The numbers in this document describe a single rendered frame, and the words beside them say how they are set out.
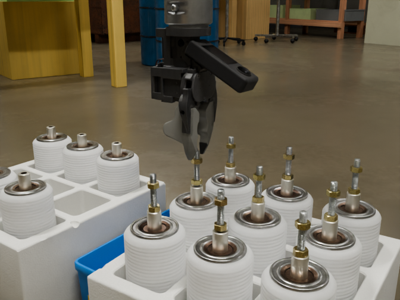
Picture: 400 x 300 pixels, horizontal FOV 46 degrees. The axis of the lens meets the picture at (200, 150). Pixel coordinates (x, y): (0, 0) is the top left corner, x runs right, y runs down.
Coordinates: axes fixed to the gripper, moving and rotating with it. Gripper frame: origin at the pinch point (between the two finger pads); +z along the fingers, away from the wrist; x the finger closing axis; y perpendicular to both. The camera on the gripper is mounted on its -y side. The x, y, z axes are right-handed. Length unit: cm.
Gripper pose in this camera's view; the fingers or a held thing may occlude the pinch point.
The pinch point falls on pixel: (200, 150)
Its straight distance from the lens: 78.5
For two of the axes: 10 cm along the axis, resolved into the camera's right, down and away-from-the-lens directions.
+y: -8.6, -1.6, 4.8
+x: -5.1, 2.7, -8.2
